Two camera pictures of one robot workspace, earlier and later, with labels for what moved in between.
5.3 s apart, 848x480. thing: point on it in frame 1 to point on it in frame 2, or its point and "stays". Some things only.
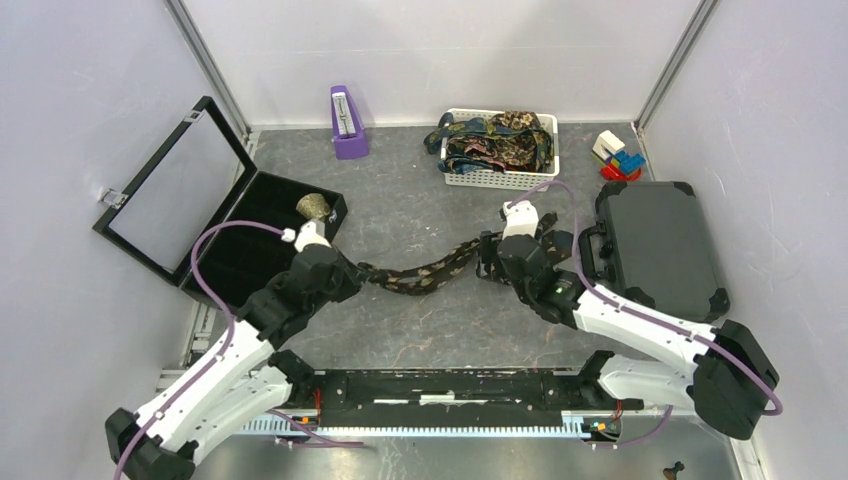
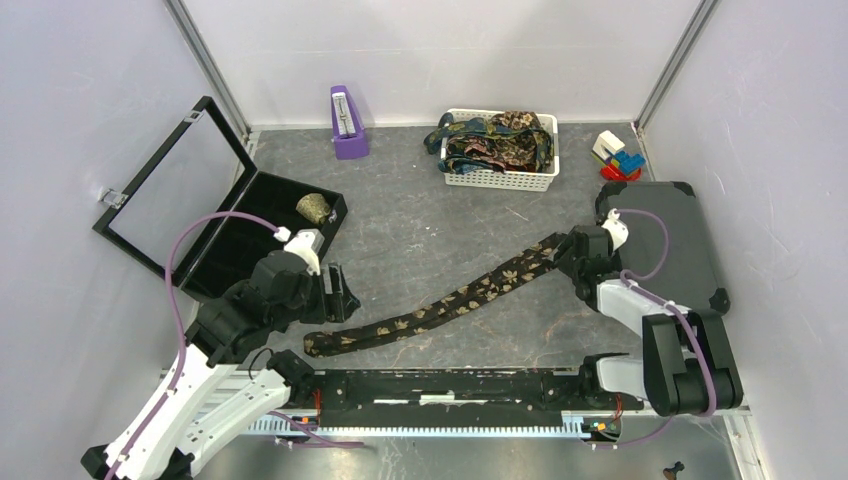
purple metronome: x=349 y=136 stays
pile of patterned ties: x=508 y=140 stays
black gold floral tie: x=422 y=278 to x=537 y=258
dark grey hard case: x=650 y=241 stays
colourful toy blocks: x=619 y=163 stays
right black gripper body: x=489 y=241 to x=566 y=261
